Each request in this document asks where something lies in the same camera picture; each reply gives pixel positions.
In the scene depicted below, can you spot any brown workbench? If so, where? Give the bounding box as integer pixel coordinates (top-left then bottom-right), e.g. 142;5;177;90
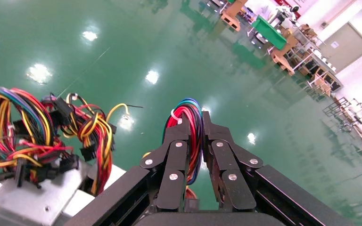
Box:
270;29;299;76

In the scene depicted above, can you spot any beige door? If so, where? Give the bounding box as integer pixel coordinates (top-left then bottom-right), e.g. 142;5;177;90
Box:
319;22;362;73

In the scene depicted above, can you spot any power supply with coloured wires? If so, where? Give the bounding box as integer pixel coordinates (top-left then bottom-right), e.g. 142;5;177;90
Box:
143;97;206;200

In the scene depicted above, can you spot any grey power supply unit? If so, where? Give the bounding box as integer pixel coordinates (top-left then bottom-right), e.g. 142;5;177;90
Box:
0;87;91;226

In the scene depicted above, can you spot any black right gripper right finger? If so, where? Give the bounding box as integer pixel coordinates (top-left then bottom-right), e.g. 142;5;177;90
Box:
203;111;354;226

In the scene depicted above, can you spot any metal shelving rack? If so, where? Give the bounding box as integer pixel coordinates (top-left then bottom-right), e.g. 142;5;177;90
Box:
293;24;345;98

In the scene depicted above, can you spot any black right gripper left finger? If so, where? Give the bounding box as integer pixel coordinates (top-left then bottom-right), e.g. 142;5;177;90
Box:
65;116;191;226

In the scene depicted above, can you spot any green table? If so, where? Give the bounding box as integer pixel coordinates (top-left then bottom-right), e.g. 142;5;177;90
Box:
251;15;288;50

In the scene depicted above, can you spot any metal tube rack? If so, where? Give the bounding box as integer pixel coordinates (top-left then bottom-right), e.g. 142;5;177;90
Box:
322;97;362;161

